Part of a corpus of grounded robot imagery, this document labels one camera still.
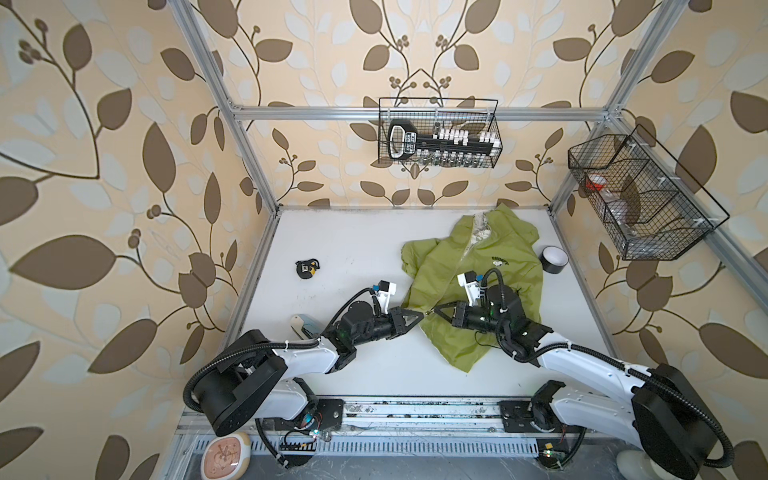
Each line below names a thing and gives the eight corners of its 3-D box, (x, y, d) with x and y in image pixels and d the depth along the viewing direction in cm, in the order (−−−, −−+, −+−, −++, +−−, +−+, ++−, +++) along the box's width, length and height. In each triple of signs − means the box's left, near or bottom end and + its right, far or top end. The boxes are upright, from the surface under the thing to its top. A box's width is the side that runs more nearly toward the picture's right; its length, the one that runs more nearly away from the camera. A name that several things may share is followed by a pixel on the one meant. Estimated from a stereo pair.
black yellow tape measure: (296, 278, 103) (293, 272, 100) (299, 264, 107) (296, 258, 104) (317, 278, 103) (315, 272, 100) (320, 264, 107) (317, 258, 104)
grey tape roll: (538, 273, 104) (543, 266, 100) (530, 252, 110) (535, 245, 106) (567, 273, 104) (573, 266, 100) (558, 252, 110) (563, 245, 106)
